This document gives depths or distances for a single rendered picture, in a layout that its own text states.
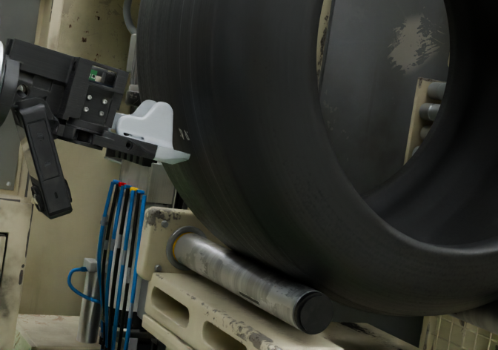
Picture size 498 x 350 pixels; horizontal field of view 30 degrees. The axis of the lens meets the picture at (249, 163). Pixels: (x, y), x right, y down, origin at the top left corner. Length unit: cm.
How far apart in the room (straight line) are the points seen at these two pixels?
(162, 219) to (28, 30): 48
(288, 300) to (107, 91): 28
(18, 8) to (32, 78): 67
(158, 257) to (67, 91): 41
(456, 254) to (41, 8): 86
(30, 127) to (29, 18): 69
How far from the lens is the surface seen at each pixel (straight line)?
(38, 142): 91
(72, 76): 91
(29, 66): 91
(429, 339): 157
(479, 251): 104
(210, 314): 109
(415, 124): 161
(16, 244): 156
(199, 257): 118
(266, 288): 102
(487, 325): 116
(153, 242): 125
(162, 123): 95
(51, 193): 92
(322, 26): 136
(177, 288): 118
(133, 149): 92
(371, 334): 139
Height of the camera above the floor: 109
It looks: 3 degrees down
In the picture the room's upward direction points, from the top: 9 degrees clockwise
